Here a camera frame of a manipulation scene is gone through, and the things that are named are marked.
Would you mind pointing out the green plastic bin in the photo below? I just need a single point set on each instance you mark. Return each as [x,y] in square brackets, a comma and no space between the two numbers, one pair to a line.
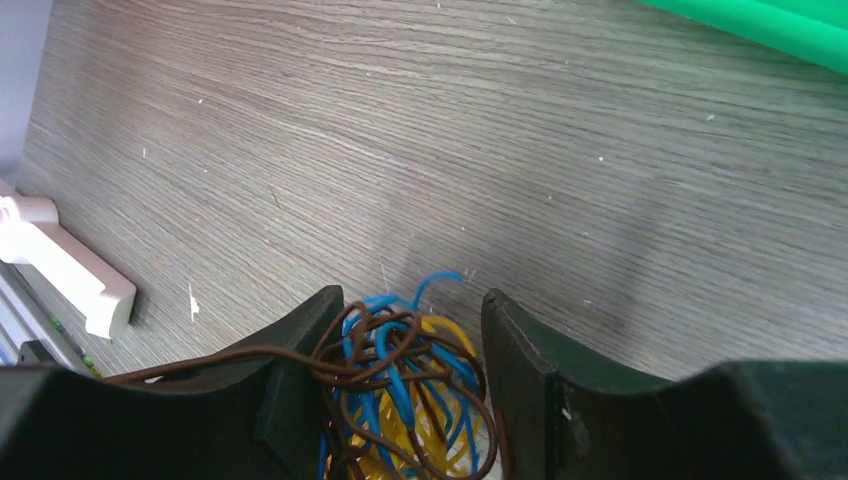
[812,30]

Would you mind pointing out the aluminium rail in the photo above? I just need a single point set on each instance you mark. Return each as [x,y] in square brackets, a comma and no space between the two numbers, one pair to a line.
[30,336]

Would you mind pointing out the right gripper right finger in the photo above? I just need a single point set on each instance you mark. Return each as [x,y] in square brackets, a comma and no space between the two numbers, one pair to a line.
[566,411]

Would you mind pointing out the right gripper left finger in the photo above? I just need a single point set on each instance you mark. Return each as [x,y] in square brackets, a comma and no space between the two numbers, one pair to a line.
[251,419]

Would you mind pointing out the white rack foot bar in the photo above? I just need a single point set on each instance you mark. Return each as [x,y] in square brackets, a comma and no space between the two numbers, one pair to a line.
[32,235]

